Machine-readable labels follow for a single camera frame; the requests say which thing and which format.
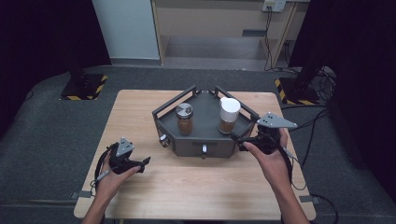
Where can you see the black stand with striped base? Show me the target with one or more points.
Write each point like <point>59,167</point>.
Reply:
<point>299,93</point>
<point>82,85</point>

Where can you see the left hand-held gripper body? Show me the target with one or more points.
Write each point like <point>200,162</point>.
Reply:
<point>123,161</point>

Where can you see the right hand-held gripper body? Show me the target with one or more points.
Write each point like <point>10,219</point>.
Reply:
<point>267,140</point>

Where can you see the black curtain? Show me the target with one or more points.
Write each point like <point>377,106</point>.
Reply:
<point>37,37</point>
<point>361,77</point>

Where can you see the white panel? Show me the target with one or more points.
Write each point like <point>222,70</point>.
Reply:
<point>126,28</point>

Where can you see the person's left hand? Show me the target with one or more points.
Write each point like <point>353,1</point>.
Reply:
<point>109,185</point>

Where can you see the grey tape strip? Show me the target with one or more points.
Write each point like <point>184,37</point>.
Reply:
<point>308,199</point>

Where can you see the person's right hand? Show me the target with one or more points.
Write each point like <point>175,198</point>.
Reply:
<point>275,168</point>

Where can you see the wooden cabinet frame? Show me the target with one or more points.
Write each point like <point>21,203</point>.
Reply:
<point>218,18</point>

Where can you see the silver-lid glass spice jar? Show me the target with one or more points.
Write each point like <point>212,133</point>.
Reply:
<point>185,119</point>

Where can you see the black corner storage rack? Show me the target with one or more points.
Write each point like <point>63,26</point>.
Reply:
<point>204,137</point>

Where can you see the white wall power outlet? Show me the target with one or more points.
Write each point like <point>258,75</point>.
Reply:
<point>274,4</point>

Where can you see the white-lid glass spice jar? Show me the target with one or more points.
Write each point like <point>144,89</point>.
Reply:
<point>229,112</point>

